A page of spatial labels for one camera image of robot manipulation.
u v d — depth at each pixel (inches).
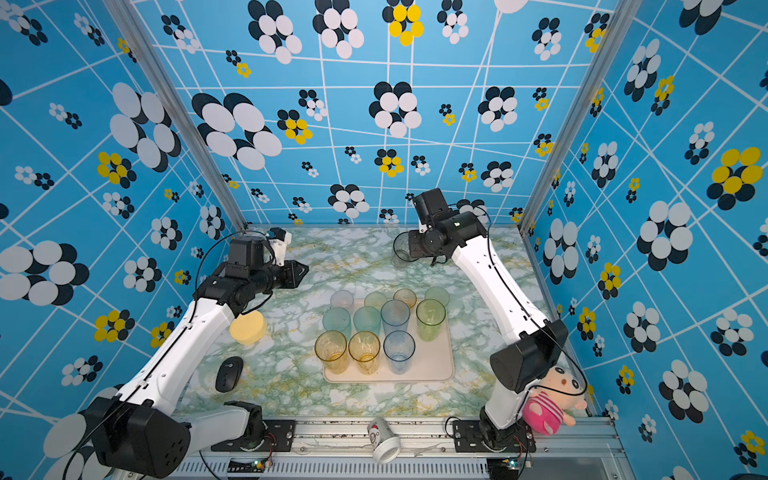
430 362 34.1
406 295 36.9
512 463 27.7
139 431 14.7
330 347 29.7
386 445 26.6
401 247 29.7
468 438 28.6
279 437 28.9
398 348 31.0
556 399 28.9
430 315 34.8
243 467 28.4
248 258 22.9
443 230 20.4
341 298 37.3
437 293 35.0
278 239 27.2
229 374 32.3
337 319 35.0
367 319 35.6
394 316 35.8
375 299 36.2
